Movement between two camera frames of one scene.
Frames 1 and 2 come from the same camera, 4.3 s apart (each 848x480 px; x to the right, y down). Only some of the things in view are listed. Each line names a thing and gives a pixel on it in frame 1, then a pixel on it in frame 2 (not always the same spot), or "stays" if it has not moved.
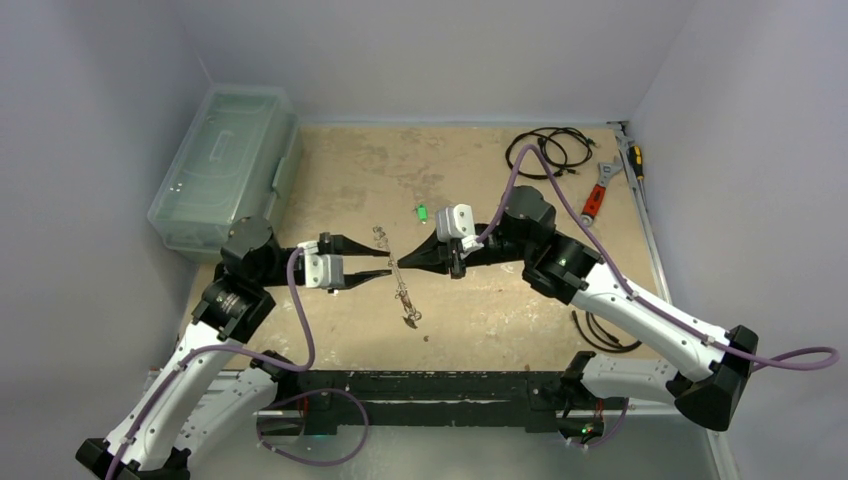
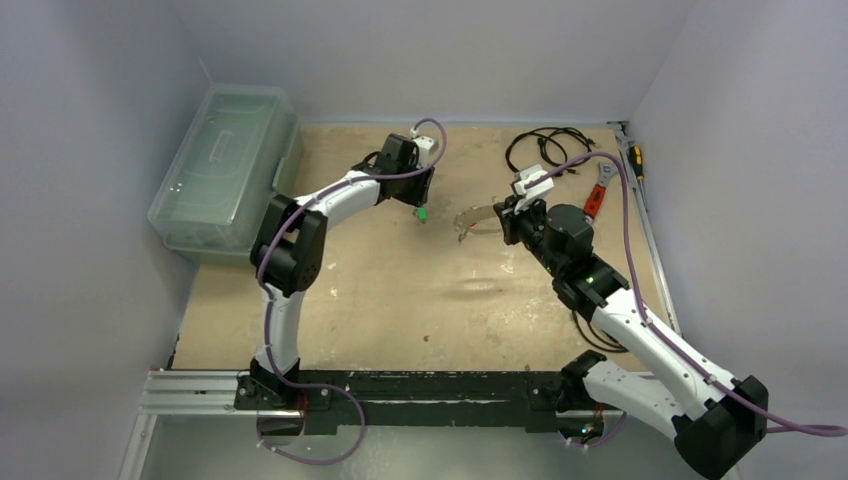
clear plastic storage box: (238, 155) stays
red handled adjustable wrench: (593, 203) stays
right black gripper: (453, 254) to (506, 221)
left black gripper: (344, 246) to (419, 196)
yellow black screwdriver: (635, 156) stays
